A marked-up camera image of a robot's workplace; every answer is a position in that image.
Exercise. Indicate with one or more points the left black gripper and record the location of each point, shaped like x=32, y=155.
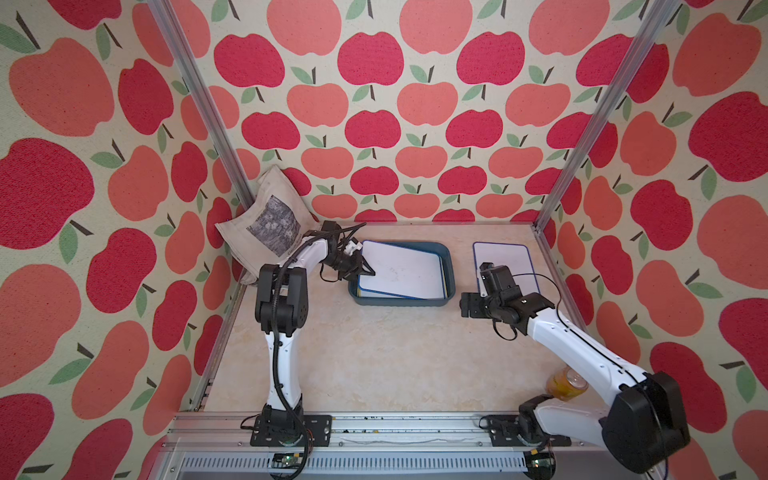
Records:
x=356, y=268

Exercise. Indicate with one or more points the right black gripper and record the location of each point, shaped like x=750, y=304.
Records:
x=469, y=304

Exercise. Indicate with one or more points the blue-framed whiteboard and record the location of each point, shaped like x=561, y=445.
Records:
x=515, y=256
x=402, y=273

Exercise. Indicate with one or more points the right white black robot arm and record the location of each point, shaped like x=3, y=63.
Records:
x=642, y=421

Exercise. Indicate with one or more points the teal plastic storage box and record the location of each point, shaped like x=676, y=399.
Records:
x=433, y=247

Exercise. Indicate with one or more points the beige printed canvas bag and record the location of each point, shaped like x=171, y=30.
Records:
x=271, y=229

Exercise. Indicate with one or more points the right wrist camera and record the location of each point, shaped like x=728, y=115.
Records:
x=496, y=279

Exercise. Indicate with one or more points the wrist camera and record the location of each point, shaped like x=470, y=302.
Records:
x=496, y=279
x=334, y=232

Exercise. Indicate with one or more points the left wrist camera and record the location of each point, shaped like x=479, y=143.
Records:
x=334, y=232

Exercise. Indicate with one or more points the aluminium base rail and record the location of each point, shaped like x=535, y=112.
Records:
x=372, y=445

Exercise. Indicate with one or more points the left aluminium frame post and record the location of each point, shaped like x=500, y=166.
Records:
x=173, y=33

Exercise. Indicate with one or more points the aluminium frame post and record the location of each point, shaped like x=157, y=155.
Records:
x=656, y=19
x=173, y=33

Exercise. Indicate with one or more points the right aluminium frame post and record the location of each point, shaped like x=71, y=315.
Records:
x=656, y=19

